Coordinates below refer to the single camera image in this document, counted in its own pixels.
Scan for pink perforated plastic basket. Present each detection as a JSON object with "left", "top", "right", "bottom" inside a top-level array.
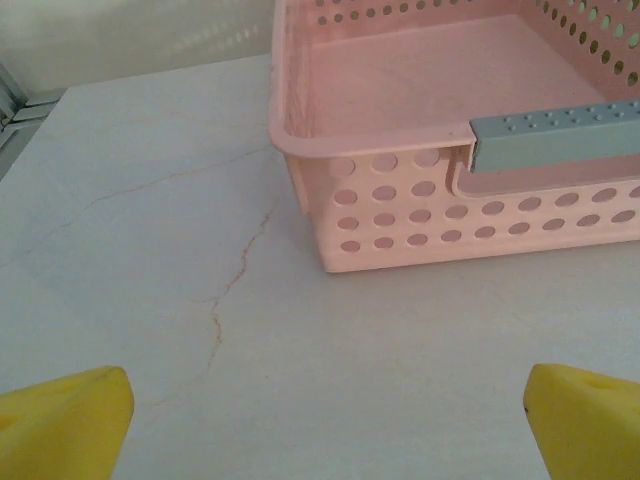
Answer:
[{"left": 268, "top": 0, "right": 640, "bottom": 275}]

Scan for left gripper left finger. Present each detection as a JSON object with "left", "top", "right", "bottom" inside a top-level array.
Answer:
[{"left": 0, "top": 365, "right": 136, "bottom": 480}]

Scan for aluminium side rail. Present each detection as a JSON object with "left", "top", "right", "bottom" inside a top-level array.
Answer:
[{"left": 0, "top": 62, "right": 60, "bottom": 166}]

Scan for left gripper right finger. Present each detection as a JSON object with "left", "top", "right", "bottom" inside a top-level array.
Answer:
[{"left": 521, "top": 363, "right": 640, "bottom": 480}]

